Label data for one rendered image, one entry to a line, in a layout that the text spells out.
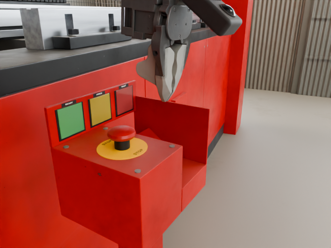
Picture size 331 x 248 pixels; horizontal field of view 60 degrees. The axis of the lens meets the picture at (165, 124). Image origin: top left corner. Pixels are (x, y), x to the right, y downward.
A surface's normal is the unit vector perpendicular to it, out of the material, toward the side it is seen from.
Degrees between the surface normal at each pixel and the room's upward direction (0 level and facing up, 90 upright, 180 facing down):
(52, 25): 90
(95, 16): 90
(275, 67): 90
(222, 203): 0
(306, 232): 0
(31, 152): 90
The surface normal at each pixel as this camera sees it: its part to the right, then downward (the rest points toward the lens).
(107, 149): 0.00, -0.93
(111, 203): -0.53, 0.31
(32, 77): 0.92, 0.14
